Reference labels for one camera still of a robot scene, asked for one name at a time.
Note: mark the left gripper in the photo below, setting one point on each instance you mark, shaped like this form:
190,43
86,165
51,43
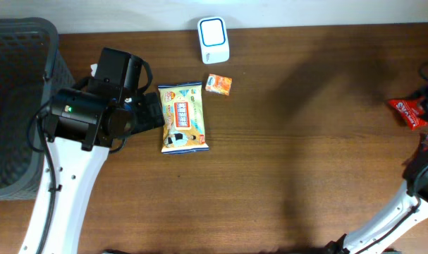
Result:
150,110

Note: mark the red snack bag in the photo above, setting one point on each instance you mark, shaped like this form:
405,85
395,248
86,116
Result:
410,110

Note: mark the black patterned snack packet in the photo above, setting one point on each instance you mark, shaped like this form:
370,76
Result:
423,142

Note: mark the small orange candy packet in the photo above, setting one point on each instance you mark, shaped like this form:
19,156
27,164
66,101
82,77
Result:
218,84

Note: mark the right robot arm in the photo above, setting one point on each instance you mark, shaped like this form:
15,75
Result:
408,208

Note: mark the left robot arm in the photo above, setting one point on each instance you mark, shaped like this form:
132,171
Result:
78,129

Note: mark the white barcode scanner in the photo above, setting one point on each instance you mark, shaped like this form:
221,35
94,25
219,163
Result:
213,39

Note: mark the dark grey plastic basket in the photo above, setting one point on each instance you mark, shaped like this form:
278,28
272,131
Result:
31,71

